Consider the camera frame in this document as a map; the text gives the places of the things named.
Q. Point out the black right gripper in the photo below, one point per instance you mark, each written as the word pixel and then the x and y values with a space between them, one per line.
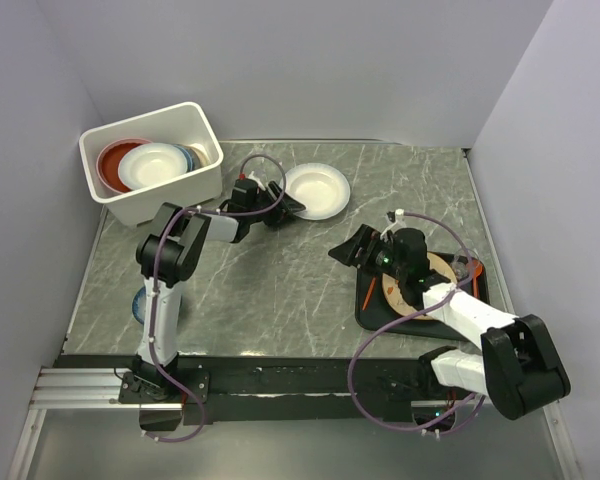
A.
pixel 367 238

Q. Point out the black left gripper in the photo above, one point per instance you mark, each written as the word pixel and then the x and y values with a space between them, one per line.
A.
pixel 283 210

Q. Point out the white deep plate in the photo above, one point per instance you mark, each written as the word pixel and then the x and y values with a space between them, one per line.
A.
pixel 322 189
pixel 152 164

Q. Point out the beige floral plate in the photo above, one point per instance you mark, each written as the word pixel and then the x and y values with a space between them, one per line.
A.
pixel 202 156

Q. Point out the red plate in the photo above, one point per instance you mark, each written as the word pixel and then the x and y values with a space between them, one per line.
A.
pixel 108 162

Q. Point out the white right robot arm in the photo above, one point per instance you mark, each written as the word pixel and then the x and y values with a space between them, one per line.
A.
pixel 517 366

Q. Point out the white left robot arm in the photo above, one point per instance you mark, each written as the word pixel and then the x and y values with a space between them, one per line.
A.
pixel 169 255

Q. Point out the white plastic bin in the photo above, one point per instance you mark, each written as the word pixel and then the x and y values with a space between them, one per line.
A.
pixel 184 123

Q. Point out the orange fork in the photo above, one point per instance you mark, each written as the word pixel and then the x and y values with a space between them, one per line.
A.
pixel 369 293

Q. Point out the beige plate on tray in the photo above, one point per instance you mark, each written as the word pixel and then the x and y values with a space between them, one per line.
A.
pixel 392 293

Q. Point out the black tray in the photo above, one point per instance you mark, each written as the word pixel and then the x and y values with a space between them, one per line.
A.
pixel 378 312

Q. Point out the clear glass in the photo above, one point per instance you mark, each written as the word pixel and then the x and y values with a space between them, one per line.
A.
pixel 459 263

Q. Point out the orange spoon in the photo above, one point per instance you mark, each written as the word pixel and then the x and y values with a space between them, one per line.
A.
pixel 475 269

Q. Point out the blue white patterned bowl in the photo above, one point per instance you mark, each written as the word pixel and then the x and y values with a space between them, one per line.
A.
pixel 138 305

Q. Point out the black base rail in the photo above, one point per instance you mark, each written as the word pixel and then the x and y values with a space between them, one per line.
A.
pixel 223 389

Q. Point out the aluminium frame rail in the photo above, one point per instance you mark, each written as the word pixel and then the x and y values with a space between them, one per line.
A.
pixel 99 389

